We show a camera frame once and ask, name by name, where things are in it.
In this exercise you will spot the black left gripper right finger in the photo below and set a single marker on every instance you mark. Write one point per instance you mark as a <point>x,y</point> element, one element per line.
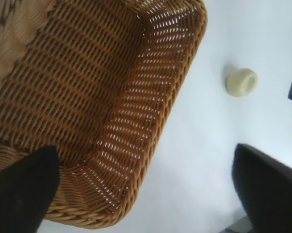
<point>272,194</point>

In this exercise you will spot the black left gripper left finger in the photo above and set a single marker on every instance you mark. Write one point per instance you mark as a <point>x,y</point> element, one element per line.
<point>20,194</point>

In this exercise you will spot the brown woven wicker basket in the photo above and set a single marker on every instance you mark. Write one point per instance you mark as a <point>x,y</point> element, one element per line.
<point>87,85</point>

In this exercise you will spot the pale yellow egg yolk pastry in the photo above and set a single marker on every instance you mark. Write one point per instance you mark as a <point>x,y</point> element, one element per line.
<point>241,82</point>

